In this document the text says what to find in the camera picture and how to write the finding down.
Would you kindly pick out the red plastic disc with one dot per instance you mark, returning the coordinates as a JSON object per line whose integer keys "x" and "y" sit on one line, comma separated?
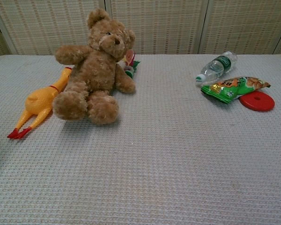
{"x": 260, "y": 103}

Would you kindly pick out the white waffle weave tablecloth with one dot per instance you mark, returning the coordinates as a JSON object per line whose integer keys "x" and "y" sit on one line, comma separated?
{"x": 154, "y": 164}

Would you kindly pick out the green orange snack bag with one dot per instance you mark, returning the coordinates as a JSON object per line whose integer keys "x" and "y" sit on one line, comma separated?
{"x": 222, "y": 90}

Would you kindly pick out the colourful felt flower toy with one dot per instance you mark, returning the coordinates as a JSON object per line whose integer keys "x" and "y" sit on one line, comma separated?
{"x": 131, "y": 68}

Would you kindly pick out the brown plush teddy bear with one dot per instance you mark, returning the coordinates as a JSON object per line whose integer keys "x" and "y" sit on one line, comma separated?
{"x": 96, "y": 70}

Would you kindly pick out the clear plastic water bottle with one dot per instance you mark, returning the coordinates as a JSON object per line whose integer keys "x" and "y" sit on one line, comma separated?
{"x": 215, "y": 66}

